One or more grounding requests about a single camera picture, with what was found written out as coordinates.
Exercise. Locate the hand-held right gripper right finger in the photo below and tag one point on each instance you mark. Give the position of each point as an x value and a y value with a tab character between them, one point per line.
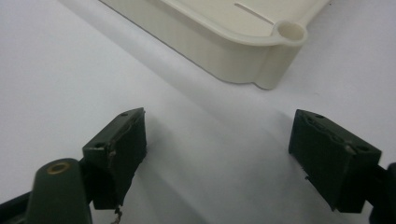
333	161

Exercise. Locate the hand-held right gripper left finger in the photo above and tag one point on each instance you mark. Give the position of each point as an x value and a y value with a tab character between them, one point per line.
118	155

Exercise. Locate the cream plastic tray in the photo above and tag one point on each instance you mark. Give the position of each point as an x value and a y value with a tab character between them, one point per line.
236	40

